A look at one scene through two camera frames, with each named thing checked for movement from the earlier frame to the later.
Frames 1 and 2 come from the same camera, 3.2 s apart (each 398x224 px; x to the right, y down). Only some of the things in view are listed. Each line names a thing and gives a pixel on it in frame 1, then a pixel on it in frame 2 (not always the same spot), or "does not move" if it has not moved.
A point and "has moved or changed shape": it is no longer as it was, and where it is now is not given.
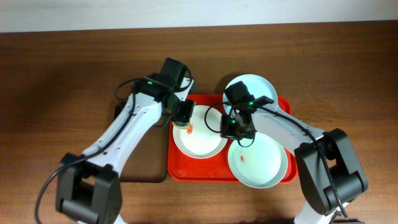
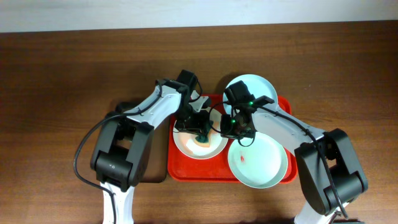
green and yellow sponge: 181,125 has moved or changed shape
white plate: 203,139 does not move
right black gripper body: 230,131 does not move
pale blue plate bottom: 262,165 does not move
